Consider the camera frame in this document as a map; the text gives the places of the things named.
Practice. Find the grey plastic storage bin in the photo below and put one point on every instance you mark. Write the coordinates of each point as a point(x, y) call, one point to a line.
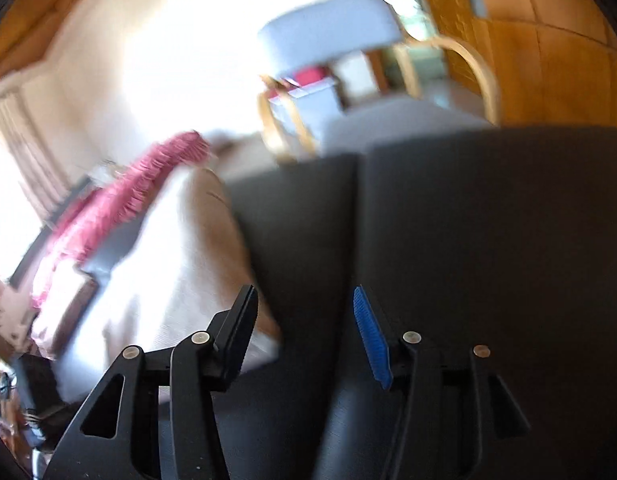
point(313, 110)

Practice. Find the floral beige curtain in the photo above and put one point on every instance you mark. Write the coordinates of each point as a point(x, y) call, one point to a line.
point(28, 150)

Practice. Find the dark grey headboard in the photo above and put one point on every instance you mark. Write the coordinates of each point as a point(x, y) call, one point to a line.
point(33, 255)

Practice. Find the wooden wardrobe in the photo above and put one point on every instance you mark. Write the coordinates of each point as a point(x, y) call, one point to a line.
point(563, 60)

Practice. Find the frosted glass inner door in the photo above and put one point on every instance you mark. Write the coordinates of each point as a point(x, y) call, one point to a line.
point(388, 0)

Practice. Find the wooden panel door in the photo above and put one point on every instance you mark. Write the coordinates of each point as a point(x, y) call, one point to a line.
point(448, 35)

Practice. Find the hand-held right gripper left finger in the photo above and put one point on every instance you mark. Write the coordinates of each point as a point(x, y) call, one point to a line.
point(241, 330)

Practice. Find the grey cushioned wooden armchair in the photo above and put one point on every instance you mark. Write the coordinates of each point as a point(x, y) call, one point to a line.
point(328, 25)

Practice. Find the cream knit sweater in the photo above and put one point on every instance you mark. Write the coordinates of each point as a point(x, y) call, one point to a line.
point(163, 285)

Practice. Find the bedroom window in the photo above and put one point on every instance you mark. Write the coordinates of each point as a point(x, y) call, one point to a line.
point(8, 220)

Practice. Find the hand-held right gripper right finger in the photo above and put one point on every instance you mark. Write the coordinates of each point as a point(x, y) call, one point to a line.
point(373, 340)

